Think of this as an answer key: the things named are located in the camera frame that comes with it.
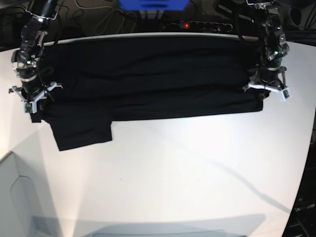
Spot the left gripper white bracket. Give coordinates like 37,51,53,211
243,66,291,101

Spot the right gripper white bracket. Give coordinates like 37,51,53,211
8,81,63,114

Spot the black T-shirt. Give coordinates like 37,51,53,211
31,36,263,151

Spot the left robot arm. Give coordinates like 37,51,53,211
234,0,292,101

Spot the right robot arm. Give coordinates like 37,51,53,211
8,0,61,114

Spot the blue plastic box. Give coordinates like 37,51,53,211
118,0,190,11

